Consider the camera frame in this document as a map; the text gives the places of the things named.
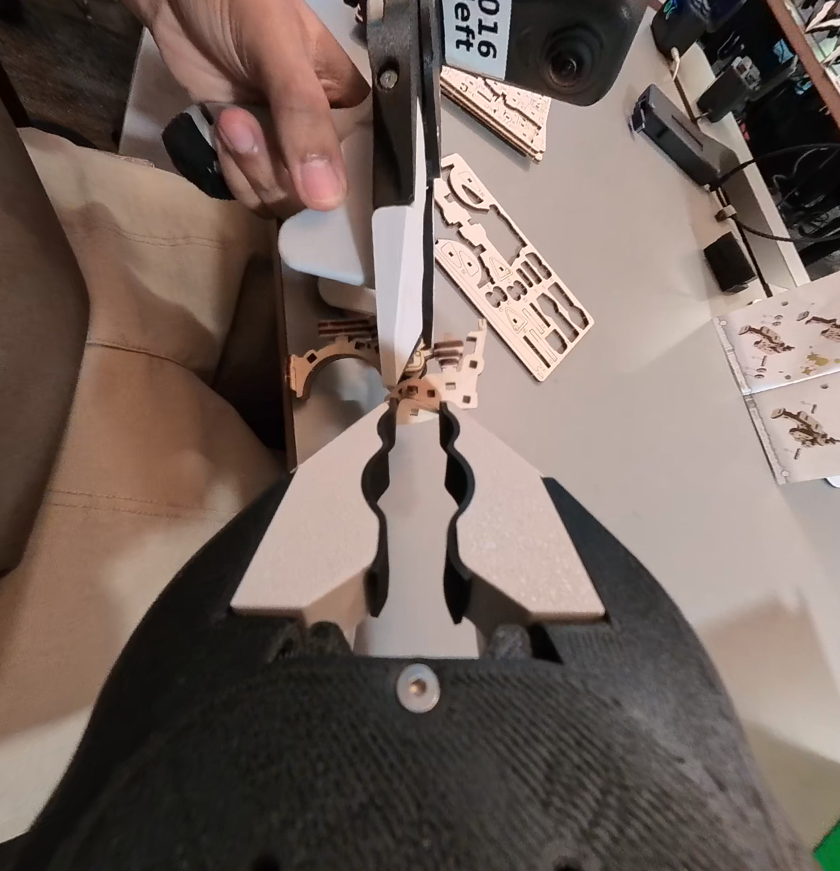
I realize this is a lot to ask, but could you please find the printed instruction sheet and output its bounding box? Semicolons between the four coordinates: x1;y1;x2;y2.
711;282;840;485

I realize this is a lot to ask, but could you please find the black cable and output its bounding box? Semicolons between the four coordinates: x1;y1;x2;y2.
714;144;840;240

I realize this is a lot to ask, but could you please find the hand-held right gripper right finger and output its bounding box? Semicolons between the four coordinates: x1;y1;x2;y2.
439;401;610;626

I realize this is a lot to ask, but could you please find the small black plug adapter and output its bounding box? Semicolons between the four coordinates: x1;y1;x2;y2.
695;63;753;125

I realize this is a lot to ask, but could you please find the punched-out wooden puzzle sheet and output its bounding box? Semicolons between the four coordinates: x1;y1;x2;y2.
432;154;595;383

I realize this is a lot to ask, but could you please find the grey desk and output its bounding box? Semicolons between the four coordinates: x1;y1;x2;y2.
117;0;840;858

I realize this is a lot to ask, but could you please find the person's left hand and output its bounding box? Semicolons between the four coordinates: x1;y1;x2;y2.
131;0;368;219

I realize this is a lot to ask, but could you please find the wooden puzzle sheet stack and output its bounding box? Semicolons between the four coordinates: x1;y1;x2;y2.
439;64;554;164

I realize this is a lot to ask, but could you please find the cluttered background shelf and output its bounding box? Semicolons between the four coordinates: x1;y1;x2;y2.
648;0;840;273

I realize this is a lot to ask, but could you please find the long black power adapter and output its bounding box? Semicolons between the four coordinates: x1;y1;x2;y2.
627;84;742;189

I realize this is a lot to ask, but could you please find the wooden puzzle model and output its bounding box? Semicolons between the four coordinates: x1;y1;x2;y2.
287;318;490;417

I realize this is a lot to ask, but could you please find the small black cube charger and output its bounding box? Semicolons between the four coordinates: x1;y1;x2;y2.
703;231;759;295

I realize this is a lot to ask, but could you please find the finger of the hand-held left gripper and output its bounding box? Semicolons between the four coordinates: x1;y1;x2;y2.
371;170;441;380

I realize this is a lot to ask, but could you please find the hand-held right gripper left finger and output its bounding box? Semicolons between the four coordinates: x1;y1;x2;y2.
230;401;397;623

